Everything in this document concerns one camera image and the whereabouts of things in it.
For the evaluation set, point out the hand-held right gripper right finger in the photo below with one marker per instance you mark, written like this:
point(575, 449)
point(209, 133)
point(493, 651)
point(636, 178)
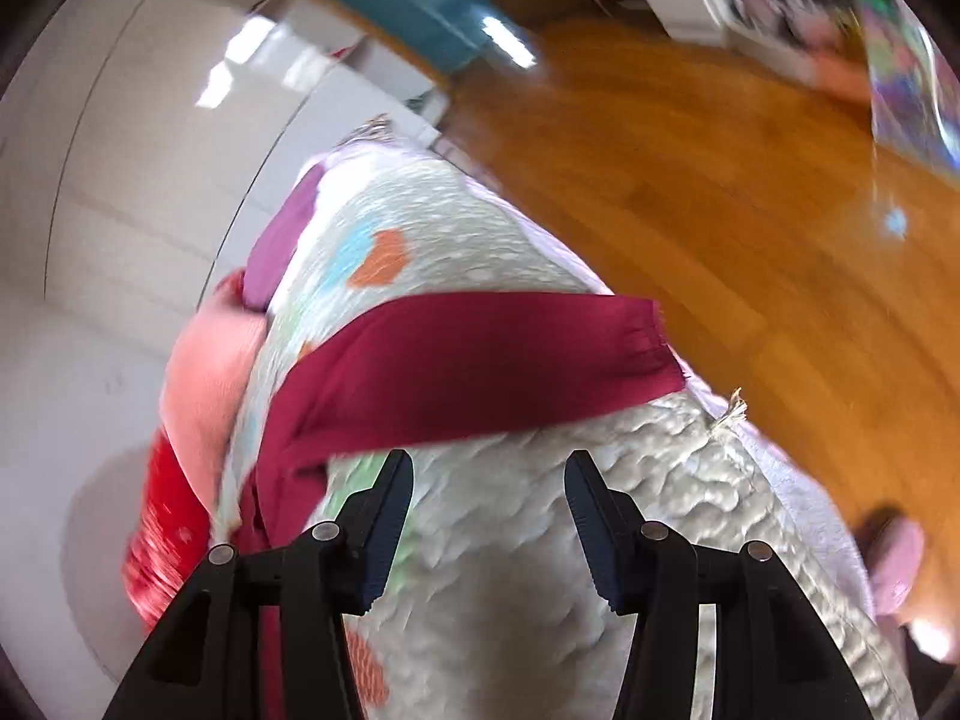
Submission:
point(600, 536)

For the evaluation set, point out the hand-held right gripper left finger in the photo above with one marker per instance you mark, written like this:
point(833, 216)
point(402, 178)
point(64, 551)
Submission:
point(381, 536)

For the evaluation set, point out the maroon garment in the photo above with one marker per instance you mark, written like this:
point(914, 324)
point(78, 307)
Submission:
point(465, 360)

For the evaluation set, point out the heart patterned quilt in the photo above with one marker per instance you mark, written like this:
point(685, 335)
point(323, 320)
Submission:
point(487, 585)

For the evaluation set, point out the red embroidered quilt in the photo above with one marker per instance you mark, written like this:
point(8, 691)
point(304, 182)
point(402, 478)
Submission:
point(161, 532)

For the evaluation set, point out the pink pillow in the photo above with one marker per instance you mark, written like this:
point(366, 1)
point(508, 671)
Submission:
point(210, 375)

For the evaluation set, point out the pink slipper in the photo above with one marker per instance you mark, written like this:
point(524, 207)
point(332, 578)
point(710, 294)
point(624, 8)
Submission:
point(896, 562)

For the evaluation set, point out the purple pillow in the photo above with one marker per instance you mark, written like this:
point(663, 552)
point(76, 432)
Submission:
point(281, 240)

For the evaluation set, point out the white glossy wardrobe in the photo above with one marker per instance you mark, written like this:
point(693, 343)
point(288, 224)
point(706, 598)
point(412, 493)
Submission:
point(150, 165)

